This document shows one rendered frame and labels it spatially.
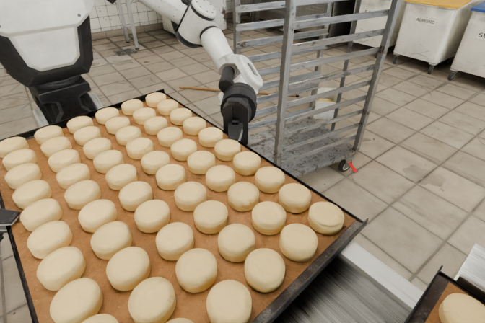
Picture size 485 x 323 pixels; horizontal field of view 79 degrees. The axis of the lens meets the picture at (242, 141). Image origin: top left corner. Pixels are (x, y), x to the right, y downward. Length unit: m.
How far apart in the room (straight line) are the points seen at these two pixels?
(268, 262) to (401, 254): 1.34
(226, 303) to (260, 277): 0.05
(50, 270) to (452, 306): 0.46
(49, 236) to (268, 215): 0.30
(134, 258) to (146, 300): 0.06
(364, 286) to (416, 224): 1.42
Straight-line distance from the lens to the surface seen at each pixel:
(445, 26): 3.81
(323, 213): 0.45
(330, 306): 0.47
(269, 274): 0.38
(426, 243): 1.80
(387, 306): 0.46
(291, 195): 0.47
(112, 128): 0.68
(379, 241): 1.70
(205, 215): 0.44
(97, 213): 0.48
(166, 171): 0.52
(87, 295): 0.41
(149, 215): 0.45
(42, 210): 0.53
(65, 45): 0.89
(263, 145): 1.90
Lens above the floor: 1.25
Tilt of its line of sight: 35 degrees down
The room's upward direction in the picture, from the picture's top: straight up
